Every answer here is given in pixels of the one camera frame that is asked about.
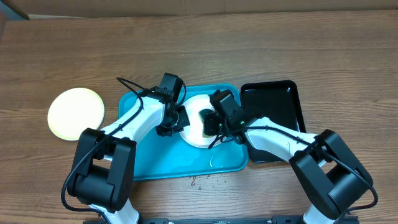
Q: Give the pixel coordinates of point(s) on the black plastic tray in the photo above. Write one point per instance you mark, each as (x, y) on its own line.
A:
(278, 100)

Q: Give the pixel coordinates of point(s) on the green yellow sponge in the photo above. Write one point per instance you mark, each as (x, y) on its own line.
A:
(206, 116)

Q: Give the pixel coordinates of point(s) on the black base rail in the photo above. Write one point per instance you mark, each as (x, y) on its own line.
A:
(291, 219)

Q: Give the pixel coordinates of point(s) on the teal plastic tray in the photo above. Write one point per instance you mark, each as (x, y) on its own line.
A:
(160, 157)

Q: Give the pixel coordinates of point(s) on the white plate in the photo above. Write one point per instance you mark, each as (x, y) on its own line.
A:
(193, 134)

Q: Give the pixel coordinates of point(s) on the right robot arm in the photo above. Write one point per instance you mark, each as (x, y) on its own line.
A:
(334, 180)

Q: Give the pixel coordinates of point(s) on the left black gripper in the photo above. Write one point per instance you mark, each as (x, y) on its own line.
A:
(164, 132)

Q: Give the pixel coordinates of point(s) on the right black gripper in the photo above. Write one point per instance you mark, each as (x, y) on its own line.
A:
(210, 123)

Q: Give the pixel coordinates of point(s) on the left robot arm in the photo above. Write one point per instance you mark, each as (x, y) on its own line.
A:
(103, 167)

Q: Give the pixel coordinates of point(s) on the yellow plate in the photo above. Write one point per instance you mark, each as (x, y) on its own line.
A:
(73, 111)

